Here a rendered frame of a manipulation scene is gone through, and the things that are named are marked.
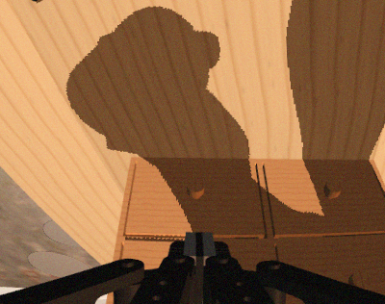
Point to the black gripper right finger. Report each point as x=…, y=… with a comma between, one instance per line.
x=238, y=286

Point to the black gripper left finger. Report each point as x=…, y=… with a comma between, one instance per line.
x=176, y=281

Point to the small orange wooden chest of drawers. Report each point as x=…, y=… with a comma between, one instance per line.
x=120, y=238

